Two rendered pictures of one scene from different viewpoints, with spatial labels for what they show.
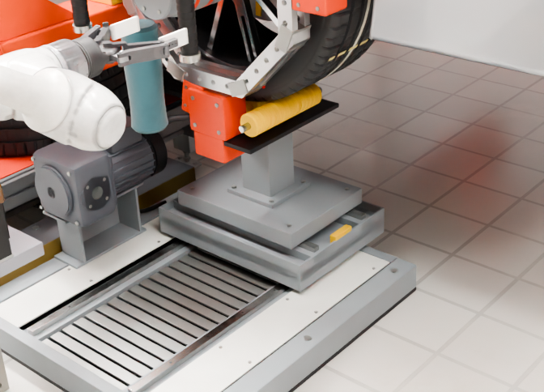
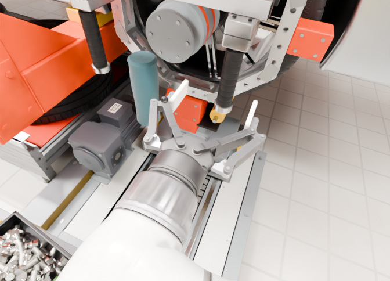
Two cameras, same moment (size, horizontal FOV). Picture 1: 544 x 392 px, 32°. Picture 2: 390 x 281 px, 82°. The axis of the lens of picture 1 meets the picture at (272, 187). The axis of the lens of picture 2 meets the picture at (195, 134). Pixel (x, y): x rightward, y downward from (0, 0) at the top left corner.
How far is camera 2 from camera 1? 1.54 m
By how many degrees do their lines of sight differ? 28
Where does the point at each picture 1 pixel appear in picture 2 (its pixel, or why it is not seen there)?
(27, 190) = (64, 145)
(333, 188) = (228, 122)
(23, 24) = (37, 53)
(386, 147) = not seen: hidden behind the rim
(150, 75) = (154, 93)
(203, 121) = (183, 112)
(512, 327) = (309, 176)
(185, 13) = (234, 74)
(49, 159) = (82, 144)
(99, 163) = (117, 141)
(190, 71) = (174, 83)
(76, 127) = not seen: outside the picture
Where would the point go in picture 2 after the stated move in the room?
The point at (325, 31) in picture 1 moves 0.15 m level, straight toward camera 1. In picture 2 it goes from (288, 62) to (317, 93)
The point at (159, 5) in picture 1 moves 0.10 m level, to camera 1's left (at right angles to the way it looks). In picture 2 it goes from (179, 51) to (137, 56)
